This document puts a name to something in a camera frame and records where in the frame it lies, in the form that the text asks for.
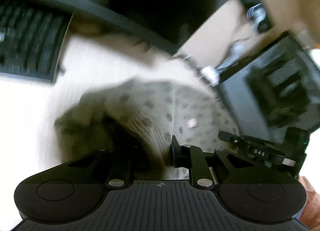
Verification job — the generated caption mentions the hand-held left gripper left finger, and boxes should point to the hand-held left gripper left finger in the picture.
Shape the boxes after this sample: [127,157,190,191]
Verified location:
[64,149,134,188]

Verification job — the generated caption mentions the beige polka-dot knit garment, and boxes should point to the beige polka-dot knit garment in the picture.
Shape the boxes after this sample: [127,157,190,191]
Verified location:
[54,77,242,180]

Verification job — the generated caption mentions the black wall power rail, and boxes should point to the black wall power rail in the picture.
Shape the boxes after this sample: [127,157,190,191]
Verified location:
[235,0,275,35]

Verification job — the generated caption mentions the person's right hand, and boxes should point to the person's right hand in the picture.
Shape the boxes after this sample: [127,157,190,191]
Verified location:
[298,175,320,229]

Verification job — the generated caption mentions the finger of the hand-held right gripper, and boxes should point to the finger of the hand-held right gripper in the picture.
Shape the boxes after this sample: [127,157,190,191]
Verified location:
[218,131,253,147]

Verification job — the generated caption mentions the black keyboard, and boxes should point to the black keyboard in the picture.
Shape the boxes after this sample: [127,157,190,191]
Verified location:
[0,4,70,83]

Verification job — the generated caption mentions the white cable adapter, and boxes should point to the white cable adapter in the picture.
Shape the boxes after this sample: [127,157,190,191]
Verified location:
[200,66,220,85]

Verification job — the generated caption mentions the black curved monitor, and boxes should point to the black curved monitor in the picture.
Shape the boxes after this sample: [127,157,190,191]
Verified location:
[0,0,259,55]

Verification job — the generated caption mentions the black computer tower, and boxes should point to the black computer tower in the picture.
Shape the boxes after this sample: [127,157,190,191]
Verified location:
[217,31,320,133]

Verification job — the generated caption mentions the dark olive garment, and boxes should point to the dark olive garment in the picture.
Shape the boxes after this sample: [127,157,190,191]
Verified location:
[54,92,170,173]

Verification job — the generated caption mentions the white and black cables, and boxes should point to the white and black cables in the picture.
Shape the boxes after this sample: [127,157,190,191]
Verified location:
[215,4,266,77]

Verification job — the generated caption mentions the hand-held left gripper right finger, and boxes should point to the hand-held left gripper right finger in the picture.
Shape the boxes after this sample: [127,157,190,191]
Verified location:
[171,135,253,189]

